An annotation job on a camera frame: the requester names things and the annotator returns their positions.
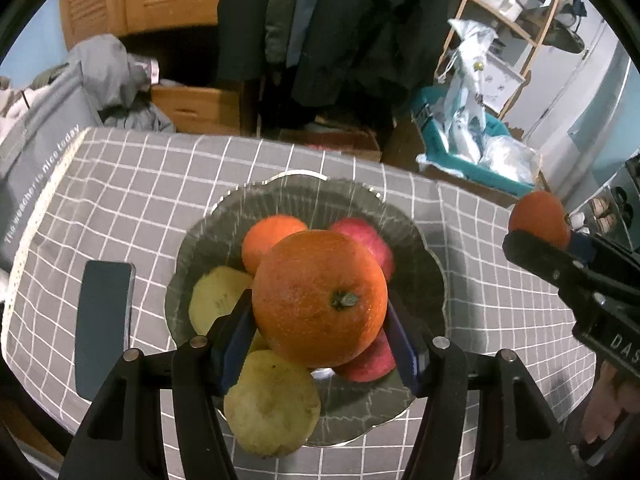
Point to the white printed box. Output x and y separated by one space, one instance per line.
507 82

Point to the black coat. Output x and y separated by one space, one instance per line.
360 25

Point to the small tangerine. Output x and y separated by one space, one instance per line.
540 217

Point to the wooden shelf rack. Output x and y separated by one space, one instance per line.
530 35

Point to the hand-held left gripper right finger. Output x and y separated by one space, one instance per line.
405 355

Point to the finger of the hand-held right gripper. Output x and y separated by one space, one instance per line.
540 255
582 247

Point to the black smartphone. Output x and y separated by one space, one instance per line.
102 330

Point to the shoe rack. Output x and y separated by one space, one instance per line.
625 185

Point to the grey fabric hamper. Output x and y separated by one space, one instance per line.
45 150

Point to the green glass plate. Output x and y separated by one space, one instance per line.
300 200

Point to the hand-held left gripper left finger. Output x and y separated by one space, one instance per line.
232 355

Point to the red apple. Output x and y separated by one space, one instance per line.
370 362
370 242

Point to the yellow pear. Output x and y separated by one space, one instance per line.
272 405
217 300

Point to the teal plastic crate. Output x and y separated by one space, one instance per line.
435 130

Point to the grey clothes pile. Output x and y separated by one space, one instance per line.
110 80

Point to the grey hanging bag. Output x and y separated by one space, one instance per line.
565 37

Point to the person's right hand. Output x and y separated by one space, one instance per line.
607 400

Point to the clear plastic bag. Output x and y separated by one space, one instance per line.
507 157

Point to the wooden drawer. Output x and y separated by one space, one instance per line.
200 110

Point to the white cloth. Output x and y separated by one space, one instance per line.
10 100

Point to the medium orange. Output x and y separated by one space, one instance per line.
262 245

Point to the grey checked tablecloth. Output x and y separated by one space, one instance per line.
150 185

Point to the large orange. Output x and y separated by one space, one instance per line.
315 300

